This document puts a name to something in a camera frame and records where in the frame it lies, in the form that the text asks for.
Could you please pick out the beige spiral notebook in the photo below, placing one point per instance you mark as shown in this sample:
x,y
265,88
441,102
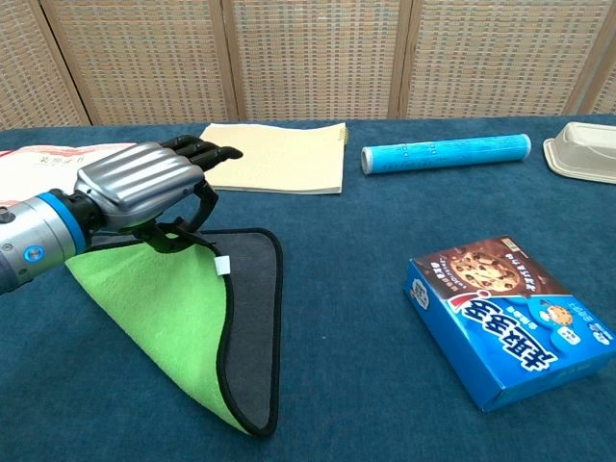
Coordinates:
x,y
289,159

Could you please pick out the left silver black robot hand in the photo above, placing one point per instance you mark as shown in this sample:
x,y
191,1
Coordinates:
x,y
139,183

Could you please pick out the woven bamboo folding screen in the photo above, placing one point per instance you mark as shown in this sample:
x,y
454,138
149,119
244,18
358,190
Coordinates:
x,y
313,58

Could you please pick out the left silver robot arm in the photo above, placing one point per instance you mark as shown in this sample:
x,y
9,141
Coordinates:
x,y
38,236

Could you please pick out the red certificate folder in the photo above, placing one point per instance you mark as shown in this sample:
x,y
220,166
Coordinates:
x,y
29,178

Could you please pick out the blue chocolate cookie box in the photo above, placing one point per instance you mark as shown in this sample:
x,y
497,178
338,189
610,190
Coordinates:
x,y
500,327

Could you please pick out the beige disposable food container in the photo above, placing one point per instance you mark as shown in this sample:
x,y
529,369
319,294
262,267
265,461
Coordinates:
x,y
582,154

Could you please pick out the grey and green cloth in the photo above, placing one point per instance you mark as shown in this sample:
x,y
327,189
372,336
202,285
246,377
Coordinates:
x,y
159,308

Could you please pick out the blue felt table cover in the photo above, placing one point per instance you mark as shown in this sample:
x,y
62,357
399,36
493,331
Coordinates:
x,y
366,216

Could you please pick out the blue cling film roll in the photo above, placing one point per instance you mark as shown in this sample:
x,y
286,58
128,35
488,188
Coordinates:
x,y
447,154

